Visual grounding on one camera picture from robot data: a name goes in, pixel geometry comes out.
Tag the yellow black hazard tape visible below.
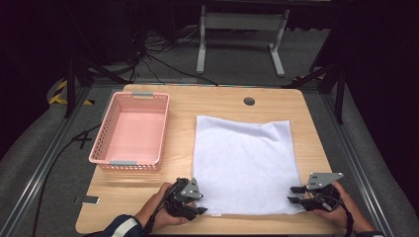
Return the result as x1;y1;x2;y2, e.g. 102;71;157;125
48;79;96;107

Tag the pink perforated plastic basket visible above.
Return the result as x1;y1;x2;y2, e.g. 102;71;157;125
88;91;171;172

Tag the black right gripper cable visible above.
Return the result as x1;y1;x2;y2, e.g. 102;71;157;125
314;192;355;237

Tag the white patterned towel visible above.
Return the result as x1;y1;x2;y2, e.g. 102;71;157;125
192;115;305;217

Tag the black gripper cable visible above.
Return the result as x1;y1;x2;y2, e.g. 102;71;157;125
314;192;355;237
141;184;179;236

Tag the grey metal desk frame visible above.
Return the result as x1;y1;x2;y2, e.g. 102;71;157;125
196;4;291;78

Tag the grey metal table bracket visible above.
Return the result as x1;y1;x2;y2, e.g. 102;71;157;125
72;195;101;206

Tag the person's right hand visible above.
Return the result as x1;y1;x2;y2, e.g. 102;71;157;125
311;181;364;231

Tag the black floor cable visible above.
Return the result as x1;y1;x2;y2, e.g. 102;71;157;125
32;122;103;237

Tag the bundle of black cables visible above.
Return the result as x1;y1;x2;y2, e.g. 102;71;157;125
127;26;220;87

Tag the black tripod stand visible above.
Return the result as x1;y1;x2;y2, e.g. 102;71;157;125
281;62;347;125
63;55;132;119

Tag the person's left hand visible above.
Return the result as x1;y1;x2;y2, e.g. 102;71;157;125
141;182;190;233

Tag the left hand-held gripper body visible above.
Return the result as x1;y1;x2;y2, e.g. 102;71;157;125
163;177;204;221

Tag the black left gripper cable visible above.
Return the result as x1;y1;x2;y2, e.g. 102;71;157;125
141;184;179;236

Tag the aluminium floor rail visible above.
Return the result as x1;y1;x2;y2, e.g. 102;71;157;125
0;86;92;237
320;93;396;237

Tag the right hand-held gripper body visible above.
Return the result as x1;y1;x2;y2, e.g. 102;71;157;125
300;172;345;212

